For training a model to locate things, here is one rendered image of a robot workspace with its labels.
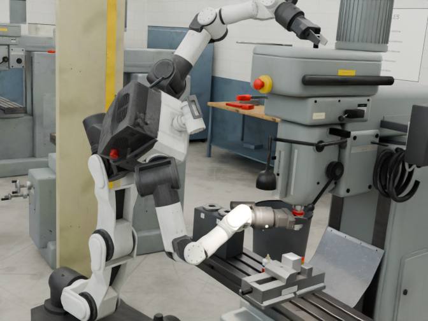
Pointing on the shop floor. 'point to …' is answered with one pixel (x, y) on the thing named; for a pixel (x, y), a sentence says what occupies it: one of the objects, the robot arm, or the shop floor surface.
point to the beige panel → (113, 28)
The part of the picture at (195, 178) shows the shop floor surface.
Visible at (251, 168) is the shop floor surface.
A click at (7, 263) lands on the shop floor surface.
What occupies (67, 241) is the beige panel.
